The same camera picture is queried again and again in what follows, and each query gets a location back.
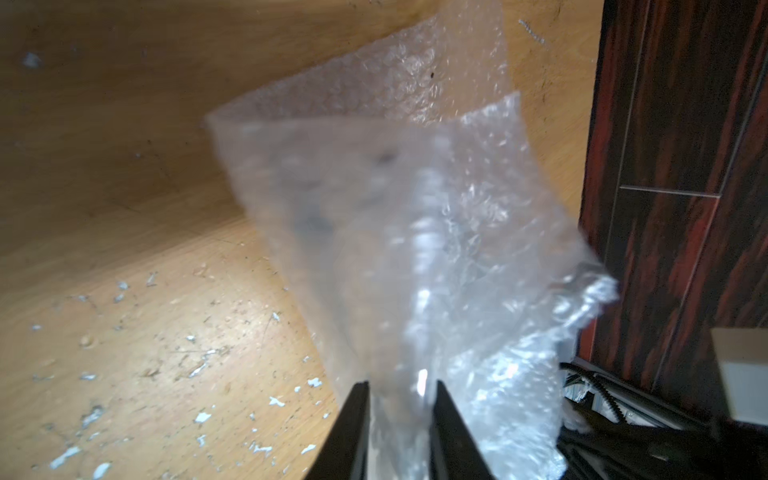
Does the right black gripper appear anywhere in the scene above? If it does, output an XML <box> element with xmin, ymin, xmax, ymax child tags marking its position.
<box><xmin>557</xmin><ymin>362</ymin><xmax>767</xmax><ymax>479</ymax></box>

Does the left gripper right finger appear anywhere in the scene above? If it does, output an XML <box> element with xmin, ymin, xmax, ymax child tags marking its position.
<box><xmin>429</xmin><ymin>380</ymin><xmax>494</xmax><ymax>480</ymax></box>

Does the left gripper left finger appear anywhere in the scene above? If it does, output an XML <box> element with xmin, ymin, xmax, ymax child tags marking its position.
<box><xmin>304</xmin><ymin>381</ymin><xmax>370</xmax><ymax>480</ymax></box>

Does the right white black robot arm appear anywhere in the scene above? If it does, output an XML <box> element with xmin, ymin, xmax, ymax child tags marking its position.
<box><xmin>557</xmin><ymin>328</ymin><xmax>767</xmax><ymax>479</ymax></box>

